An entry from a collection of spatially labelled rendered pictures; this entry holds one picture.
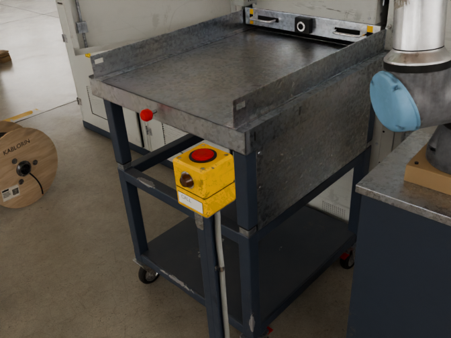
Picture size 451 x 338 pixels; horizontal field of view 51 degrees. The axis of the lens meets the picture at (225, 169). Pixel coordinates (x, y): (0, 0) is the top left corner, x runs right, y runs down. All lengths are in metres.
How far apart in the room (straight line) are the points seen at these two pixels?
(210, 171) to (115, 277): 1.23
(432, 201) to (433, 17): 0.36
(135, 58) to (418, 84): 0.91
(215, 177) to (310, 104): 0.47
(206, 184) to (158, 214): 1.45
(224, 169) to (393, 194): 0.37
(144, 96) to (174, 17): 0.61
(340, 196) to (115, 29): 1.04
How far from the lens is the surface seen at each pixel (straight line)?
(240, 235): 1.24
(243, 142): 1.04
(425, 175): 1.05
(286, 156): 1.23
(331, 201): 1.90
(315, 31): 1.66
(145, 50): 1.54
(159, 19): 1.81
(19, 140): 2.42
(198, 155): 0.83
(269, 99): 1.12
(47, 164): 2.55
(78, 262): 2.09
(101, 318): 1.83
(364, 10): 1.57
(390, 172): 1.09
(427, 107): 0.90
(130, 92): 1.31
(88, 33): 1.76
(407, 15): 0.88
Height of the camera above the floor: 1.31
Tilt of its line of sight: 31 degrees down
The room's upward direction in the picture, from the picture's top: 4 degrees counter-clockwise
